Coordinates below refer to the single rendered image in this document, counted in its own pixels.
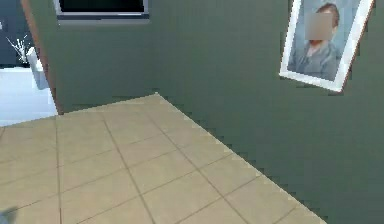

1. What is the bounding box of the white framed portrait picture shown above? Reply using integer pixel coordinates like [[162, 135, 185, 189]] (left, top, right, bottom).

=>
[[278, 0, 376, 93]]

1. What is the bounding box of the white box-shaped object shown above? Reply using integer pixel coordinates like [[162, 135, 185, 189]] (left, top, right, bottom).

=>
[[26, 46, 50, 91]]

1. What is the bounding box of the dark window with grey frame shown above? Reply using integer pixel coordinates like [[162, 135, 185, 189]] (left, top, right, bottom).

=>
[[53, 0, 151, 25]]

